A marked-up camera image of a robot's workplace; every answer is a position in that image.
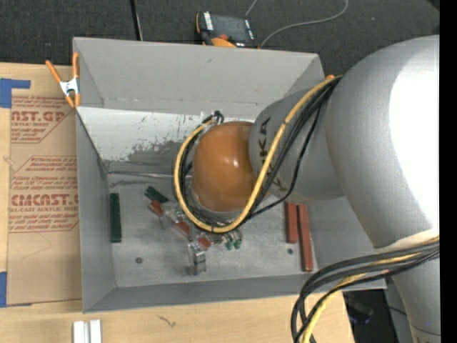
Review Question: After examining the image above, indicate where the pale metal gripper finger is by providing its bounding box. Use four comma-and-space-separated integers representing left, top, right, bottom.
159, 204, 180, 231
185, 242, 209, 277

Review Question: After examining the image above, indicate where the red-brown flat block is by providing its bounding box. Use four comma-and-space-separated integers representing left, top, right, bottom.
297, 203, 315, 273
283, 201, 299, 244
147, 199, 212, 252

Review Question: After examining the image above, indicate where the dark green flat block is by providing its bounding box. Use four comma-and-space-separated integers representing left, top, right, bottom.
109, 192, 123, 244
144, 185, 169, 205

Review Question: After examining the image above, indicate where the brown cardboard board red print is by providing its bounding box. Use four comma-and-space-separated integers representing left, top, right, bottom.
0, 61, 84, 307

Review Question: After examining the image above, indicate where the grey metal bin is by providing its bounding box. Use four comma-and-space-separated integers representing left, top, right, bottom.
72, 36, 388, 314

